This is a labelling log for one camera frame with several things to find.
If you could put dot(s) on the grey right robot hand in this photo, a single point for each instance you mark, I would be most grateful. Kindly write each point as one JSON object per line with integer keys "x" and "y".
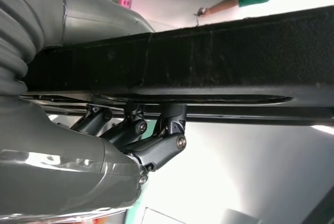
{"x": 52, "y": 163}

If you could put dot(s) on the right arm ribbed grey sleeve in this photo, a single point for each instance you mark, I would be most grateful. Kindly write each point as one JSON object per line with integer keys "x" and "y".
{"x": 13, "y": 60}

